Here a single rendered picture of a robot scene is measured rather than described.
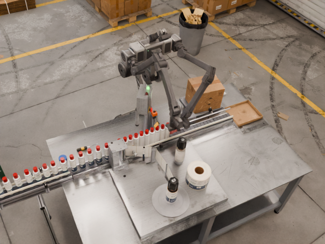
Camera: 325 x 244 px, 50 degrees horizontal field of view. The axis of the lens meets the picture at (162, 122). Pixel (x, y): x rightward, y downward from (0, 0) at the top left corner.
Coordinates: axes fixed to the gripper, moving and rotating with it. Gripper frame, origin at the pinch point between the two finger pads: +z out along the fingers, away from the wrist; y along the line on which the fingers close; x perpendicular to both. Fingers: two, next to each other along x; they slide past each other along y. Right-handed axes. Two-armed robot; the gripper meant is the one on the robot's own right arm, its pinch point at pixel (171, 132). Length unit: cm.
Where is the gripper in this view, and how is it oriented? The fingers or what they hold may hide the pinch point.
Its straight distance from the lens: 292.2
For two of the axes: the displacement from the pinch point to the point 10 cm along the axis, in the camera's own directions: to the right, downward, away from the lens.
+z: -0.4, 6.9, 7.2
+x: -4.6, -6.5, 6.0
